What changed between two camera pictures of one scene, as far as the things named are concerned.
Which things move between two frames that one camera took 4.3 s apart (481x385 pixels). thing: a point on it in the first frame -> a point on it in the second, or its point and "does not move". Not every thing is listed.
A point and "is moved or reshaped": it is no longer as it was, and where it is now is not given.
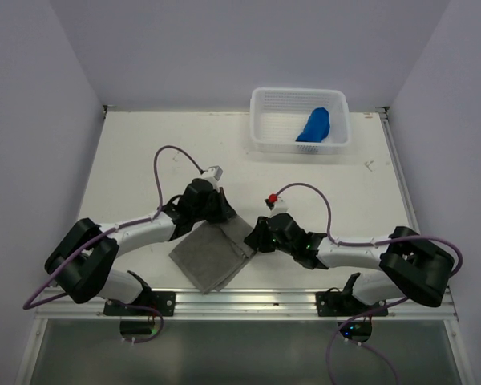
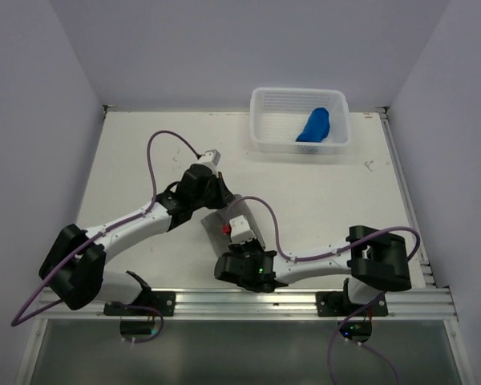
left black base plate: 165,301 does not move
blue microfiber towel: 317,127 does not move
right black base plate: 335,303 does not move
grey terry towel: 212,253 is moved or reshaped
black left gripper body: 214,210 -> 213,197
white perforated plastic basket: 277,116 does not move
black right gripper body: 285,249 -> 248,249
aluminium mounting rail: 247,304 does not move
